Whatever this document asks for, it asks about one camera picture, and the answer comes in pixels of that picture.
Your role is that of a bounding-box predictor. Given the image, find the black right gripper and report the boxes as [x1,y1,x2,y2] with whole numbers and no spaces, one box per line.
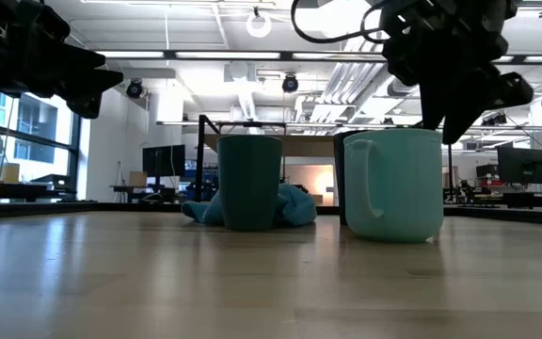
[378,0,534,146]

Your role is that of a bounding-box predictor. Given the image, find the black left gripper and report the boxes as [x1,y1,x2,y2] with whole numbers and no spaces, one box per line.
[0,0,124,120]

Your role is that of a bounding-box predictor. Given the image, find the light teal mug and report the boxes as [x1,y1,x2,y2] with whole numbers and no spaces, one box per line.
[343,128,445,244]

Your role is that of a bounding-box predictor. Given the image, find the tall black cup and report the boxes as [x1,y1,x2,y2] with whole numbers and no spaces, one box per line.
[332,130,371,226]

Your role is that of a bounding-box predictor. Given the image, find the dark green plastic cup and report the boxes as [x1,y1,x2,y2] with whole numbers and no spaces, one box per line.
[216,135,284,232]

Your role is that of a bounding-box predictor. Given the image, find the black track spotlights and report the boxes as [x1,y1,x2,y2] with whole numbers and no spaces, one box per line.
[481,112,508,127]

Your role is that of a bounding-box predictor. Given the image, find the small black monitor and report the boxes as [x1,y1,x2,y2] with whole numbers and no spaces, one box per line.
[475,163,501,179]

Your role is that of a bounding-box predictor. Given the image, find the black computer monitor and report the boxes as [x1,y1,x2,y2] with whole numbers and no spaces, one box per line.
[496,146,542,186]
[142,144,187,178]

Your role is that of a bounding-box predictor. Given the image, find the black desktop device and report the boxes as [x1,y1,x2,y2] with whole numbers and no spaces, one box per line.
[30,173,72,189]

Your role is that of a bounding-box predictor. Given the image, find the cardboard box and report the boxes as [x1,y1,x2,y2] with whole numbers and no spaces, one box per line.
[128,170,149,188]

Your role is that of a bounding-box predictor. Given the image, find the black office desk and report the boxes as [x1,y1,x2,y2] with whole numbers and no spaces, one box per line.
[501,190,542,211]
[0,181,78,203]
[109,185,178,203]

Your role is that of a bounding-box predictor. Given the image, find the yellow container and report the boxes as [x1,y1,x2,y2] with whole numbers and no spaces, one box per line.
[0,162,21,185]

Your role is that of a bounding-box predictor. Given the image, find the long ceiling light strip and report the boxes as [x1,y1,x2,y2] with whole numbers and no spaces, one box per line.
[94,49,542,65]

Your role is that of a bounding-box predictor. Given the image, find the blue crumpled cloth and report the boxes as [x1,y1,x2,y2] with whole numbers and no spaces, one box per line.
[181,182,318,228]

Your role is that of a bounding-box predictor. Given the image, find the black round ceiling camera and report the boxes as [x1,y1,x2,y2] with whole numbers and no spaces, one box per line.
[281,73,300,94]
[125,78,145,100]

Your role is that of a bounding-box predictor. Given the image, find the silver ventilation duct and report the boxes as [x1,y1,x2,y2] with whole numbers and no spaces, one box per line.
[386,77,419,99]

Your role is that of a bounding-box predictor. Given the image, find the yellow cord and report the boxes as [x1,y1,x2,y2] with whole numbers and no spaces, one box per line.
[0,96,16,199]

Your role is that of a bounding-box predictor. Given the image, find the wooden shelf with black frame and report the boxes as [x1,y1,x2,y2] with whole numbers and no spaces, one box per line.
[194,113,454,203]

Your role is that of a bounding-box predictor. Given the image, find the black overhead bracket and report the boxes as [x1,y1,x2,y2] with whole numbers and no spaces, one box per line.
[518,0,542,20]

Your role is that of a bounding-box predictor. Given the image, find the white hanging ring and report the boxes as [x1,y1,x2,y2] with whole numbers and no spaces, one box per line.
[245,9,273,40]

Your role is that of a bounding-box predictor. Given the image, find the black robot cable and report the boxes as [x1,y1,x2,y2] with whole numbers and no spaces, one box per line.
[290,0,390,45]

